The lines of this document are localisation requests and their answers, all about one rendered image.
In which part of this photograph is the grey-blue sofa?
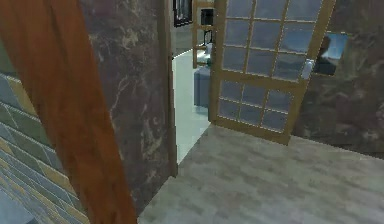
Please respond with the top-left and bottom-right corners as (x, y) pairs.
(193, 65), (212, 109)

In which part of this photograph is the wooden glass-paned room door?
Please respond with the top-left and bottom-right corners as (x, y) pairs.
(208, 0), (337, 146)

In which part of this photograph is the wooden ladder shelf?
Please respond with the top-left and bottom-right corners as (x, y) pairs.
(191, 0), (215, 70)

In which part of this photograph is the brown wooden room door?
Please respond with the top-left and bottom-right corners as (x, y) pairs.
(0, 0), (138, 224)

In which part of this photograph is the black framed wall picture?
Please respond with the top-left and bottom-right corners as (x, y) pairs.
(172, 0), (194, 28)

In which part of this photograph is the silver door handle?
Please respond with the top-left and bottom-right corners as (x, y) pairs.
(301, 58), (316, 81)

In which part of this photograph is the blue framed wall picture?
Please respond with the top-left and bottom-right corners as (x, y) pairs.
(313, 31), (349, 77)

